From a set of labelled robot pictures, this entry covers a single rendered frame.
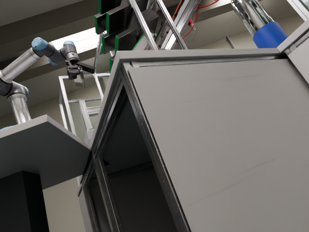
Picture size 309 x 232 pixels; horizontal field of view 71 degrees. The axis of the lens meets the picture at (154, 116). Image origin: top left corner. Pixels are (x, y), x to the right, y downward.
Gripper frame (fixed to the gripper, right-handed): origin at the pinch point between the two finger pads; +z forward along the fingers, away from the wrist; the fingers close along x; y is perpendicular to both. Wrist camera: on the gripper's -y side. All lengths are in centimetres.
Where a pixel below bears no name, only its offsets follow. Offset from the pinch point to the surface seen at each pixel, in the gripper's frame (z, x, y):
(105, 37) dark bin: -11.8, 27.7, -12.0
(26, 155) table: 40, 12, 35
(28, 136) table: 40, 31, 32
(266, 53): 40, 70, -58
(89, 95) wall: -182, -297, -80
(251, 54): 40, 70, -49
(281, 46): 39, 72, -67
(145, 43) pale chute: 10, 45, -22
